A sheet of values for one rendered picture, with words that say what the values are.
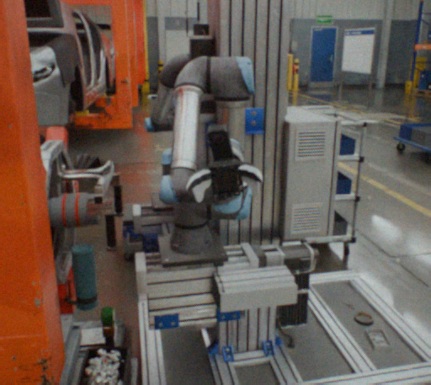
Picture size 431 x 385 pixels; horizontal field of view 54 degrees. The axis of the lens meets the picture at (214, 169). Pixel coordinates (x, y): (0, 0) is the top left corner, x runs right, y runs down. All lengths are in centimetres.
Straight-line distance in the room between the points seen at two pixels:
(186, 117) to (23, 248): 56
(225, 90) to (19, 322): 87
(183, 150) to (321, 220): 75
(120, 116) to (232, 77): 408
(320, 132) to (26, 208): 103
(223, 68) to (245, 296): 73
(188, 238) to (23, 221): 54
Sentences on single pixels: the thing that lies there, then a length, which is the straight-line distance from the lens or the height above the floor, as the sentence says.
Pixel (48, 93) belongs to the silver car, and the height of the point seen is 107.
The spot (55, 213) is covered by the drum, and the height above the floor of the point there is 87.
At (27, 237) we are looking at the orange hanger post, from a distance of 119.
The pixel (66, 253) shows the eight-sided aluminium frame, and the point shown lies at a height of 61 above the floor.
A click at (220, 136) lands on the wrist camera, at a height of 131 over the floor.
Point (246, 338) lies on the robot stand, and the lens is 196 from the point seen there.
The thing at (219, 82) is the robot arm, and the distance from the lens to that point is 132.
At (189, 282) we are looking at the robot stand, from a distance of 153.
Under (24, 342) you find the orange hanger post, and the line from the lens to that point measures 135.
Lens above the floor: 150
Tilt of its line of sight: 16 degrees down
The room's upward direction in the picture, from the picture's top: straight up
